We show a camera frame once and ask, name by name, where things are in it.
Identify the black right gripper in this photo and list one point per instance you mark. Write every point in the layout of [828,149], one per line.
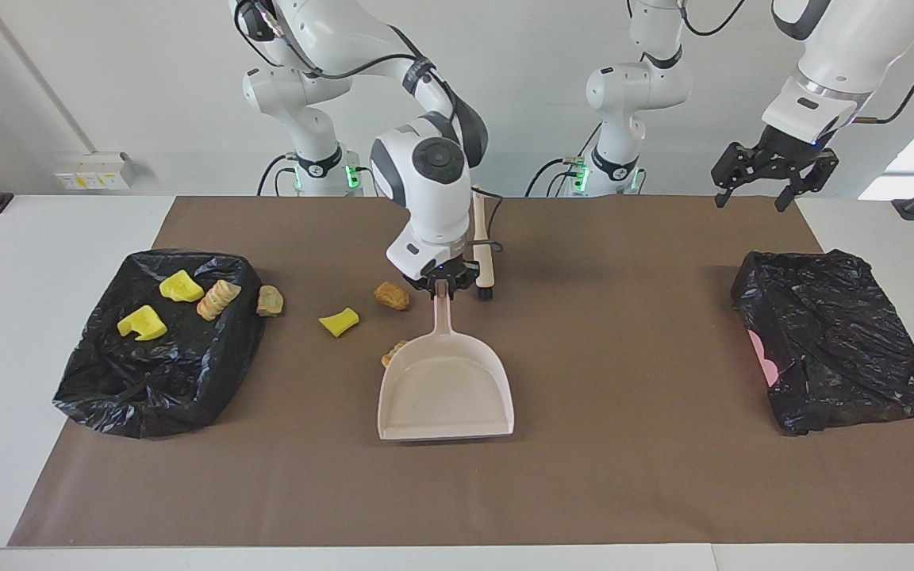
[443,274]

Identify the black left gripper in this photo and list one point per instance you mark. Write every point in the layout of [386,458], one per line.
[784,149]

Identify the beige hand brush black bristles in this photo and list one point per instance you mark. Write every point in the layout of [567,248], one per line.
[482,266]

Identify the beige plastic dustpan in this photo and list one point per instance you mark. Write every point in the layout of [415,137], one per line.
[445,388]

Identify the small yellow sponge wedge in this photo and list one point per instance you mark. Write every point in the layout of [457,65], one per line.
[338,322]

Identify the small beige bread chunk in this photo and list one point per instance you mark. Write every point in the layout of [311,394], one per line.
[270,301]

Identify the pale layered bread chunk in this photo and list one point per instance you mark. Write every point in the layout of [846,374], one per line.
[217,300]

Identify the yellow sponge piece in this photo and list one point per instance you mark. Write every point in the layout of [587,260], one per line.
[179,287]
[141,323]

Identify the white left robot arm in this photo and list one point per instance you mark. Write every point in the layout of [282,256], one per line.
[631,87]

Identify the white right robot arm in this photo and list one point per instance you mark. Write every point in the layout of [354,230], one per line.
[433,206]

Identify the black trash bag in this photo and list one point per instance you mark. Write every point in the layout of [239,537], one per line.
[838,341]

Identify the pink bin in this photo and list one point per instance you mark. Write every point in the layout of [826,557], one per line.
[762,357]

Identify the black bag lined bin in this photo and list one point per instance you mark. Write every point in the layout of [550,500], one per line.
[159,373]

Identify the brown bread roll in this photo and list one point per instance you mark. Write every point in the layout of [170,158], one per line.
[391,296]

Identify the orange striped pastry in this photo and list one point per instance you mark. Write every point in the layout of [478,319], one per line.
[391,355]

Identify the brown table mat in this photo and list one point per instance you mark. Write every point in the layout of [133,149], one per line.
[457,492]

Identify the white wall power strip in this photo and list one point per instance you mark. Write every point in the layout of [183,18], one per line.
[92,172]

